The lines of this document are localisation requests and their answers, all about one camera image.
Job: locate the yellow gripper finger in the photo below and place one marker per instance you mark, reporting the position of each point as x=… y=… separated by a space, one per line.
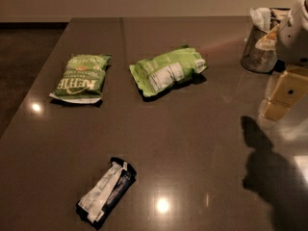
x=283 y=91

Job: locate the dark blue rxbar wrapper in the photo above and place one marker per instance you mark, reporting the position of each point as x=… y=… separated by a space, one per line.
x=95 y=206

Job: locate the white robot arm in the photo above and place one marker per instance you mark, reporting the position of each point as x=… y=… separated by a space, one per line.
x=289 y=40

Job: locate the white packets in cup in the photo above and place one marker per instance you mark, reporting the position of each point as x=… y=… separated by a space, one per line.
x=261 y=18

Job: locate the green chips bag back side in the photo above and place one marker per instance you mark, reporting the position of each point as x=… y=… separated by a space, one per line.
x=160 y=73

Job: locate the green kettle chips bag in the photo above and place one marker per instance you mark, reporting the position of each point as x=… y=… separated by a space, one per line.
x=83 y=79

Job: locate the wire mesh cup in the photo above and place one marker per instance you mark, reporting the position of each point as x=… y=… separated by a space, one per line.
x=254 y=59

